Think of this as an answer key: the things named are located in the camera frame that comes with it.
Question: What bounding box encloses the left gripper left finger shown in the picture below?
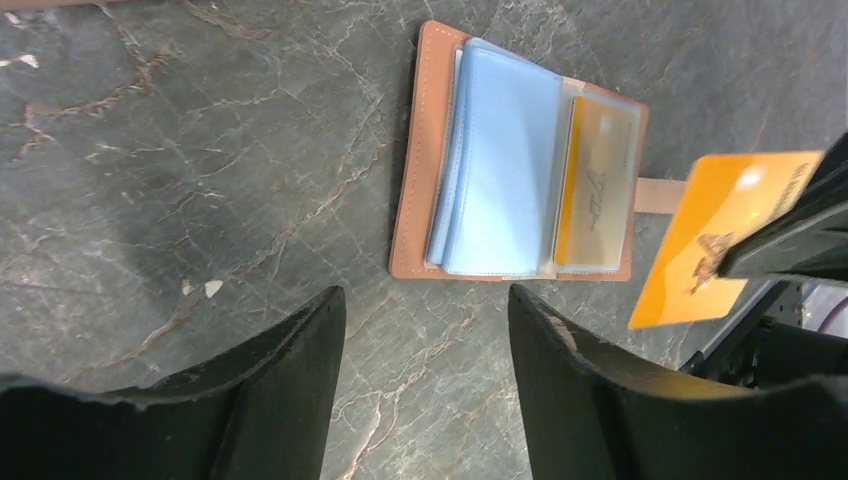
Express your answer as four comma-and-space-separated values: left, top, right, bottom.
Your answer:
1, 286, 346, 479

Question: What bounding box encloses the blue credit card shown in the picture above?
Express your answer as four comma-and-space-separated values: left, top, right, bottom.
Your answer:
426, 38, 562, 277

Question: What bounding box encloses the gold credit card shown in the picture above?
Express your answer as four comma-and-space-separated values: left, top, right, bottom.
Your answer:
628, 151, 823, 329

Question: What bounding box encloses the orange credit card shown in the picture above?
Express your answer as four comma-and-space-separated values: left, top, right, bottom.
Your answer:
552, 96, 642, 273

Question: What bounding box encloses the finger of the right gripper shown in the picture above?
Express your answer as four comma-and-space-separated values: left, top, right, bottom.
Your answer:
717, 135, 847, 287

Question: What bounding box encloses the tan leather card holder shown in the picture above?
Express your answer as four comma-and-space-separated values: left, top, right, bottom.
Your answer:
389, 20, 686, 282

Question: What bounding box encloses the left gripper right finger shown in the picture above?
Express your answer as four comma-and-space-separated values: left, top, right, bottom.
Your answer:
508, 285, 847, 479

